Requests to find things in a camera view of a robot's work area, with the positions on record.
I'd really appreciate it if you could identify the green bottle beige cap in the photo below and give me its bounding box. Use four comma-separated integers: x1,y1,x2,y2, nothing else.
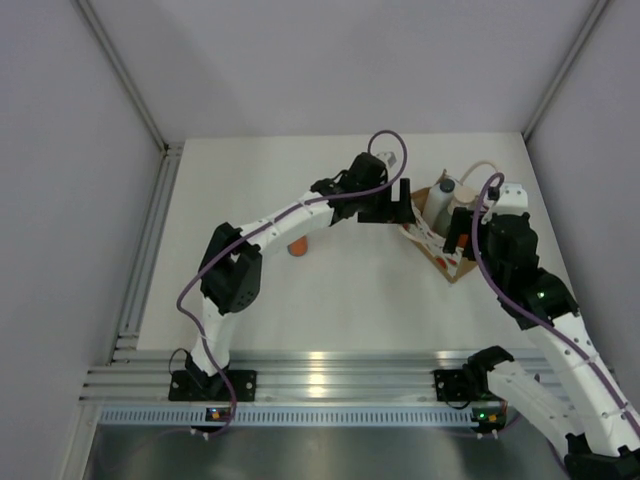
434,184,478,237

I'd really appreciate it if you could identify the right aluminium frame post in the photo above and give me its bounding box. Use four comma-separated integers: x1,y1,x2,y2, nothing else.
521,0,615,143

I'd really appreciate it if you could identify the left aluminium frame post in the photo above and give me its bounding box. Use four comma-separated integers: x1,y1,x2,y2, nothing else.
71,0,168,155

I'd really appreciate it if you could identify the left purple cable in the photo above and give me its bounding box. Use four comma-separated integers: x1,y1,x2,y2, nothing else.
177,130,409,439

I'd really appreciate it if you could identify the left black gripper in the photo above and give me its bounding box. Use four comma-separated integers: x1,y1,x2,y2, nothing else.
357,178,415,225

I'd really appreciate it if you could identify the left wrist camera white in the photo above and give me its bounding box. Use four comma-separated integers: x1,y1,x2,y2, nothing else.
377,152,397,169

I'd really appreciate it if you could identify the watermelon print canvas bag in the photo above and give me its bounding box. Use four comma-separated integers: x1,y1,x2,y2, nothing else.
399,160,499,284

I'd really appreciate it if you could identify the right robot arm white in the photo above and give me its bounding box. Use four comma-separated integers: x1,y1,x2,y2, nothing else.
444,208,639,479

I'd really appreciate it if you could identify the aluminium frame post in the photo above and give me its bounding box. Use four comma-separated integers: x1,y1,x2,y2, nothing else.
521,0,615,143
71,0,168,155

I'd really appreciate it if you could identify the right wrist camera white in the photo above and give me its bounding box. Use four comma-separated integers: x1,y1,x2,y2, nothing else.
490,183,529,216

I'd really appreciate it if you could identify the white bottle dark cap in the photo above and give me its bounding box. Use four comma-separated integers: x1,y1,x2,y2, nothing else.
422,177,460,230

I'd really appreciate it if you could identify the slotted grey cable duct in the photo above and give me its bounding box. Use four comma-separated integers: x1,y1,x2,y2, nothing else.
99,405,501,427

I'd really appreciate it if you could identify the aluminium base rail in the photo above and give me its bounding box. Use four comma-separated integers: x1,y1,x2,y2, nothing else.
79,349,624,404

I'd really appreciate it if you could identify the blue orange spray bottle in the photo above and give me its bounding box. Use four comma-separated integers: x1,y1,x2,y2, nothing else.
287,236,309,258

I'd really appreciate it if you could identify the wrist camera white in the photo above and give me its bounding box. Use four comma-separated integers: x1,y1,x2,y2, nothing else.
377,152,397,169
490,183,529,216

